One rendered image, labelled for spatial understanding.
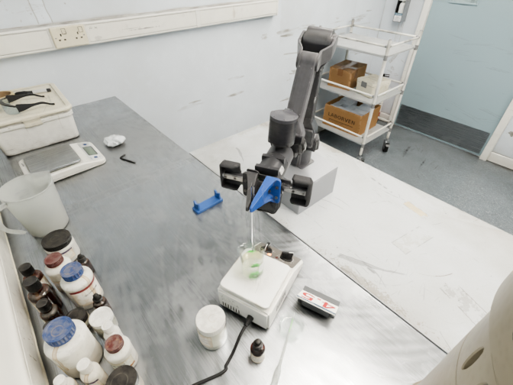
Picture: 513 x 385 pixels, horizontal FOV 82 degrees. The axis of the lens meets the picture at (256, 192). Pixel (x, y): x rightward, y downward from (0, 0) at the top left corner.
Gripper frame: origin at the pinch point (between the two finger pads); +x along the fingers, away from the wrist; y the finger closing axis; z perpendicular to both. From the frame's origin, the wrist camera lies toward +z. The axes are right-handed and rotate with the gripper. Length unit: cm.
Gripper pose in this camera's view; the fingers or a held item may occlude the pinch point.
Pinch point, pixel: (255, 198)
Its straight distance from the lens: 54.8
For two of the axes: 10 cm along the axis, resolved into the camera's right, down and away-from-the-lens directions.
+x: -3.5, 5.9, -7.3
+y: -9.4, -2.2, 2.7
